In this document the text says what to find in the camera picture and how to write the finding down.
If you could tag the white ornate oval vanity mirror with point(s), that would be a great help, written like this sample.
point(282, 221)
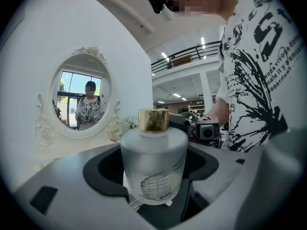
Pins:
point(45, 133)

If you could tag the person's white black printed shirt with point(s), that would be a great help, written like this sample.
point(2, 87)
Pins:
point(259, 68)

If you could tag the background display shelf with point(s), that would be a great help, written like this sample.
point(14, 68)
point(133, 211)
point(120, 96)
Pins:
point(197, 109)

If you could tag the small green plant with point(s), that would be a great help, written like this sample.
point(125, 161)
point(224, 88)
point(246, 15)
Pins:
point(131, 123)

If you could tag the small frosted bottle gold cap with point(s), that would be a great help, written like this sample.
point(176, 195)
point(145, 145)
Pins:
point(153, 157)

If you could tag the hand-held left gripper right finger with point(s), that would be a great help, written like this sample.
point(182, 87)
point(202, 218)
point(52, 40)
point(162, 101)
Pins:
point(230, 174)

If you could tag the black head-worn camera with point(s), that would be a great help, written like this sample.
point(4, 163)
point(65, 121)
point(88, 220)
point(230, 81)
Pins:
point(156, 3)

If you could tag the person's right forearm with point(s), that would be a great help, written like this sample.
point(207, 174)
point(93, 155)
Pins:
point(221, 110)

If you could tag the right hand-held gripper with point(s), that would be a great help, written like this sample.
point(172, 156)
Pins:
point(207, 131)

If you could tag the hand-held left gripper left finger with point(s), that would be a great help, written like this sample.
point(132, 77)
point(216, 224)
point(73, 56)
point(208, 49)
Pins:
point(67, 176)

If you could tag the black balcony railing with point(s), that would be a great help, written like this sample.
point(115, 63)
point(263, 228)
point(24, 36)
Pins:
point(182, 55)

